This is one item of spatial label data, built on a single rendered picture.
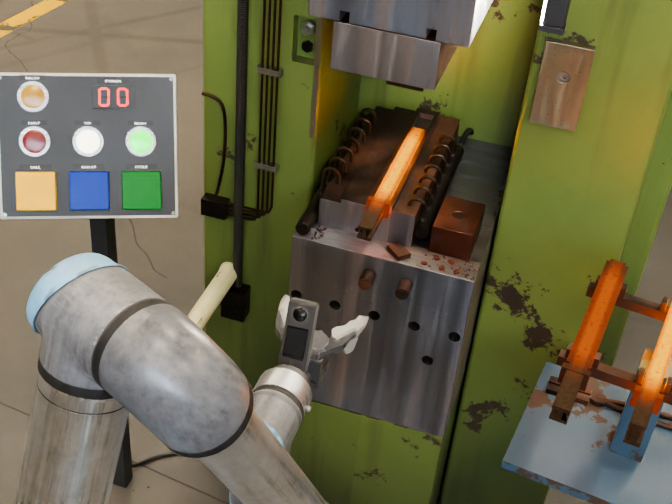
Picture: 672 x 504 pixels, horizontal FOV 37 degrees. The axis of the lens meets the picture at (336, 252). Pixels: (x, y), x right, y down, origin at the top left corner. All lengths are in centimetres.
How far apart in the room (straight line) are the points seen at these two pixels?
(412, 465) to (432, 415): 18
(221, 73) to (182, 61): 257
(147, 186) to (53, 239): 162
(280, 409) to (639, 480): 72
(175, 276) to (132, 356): 235
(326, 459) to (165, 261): 125
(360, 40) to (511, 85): 60
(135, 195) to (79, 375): 91
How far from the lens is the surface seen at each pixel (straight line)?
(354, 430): 235
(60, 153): 203
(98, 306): 110
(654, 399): 168
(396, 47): 185
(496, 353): 236
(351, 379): 224
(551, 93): 196
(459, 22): 180
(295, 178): 222
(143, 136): 201
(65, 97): 202
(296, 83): 211
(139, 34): 498
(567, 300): 223
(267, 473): 125
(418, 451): 234
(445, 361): 214
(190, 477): 279
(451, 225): 202
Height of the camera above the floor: 213
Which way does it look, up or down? 37 degrees down
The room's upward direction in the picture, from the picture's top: 5 degrees clockwise
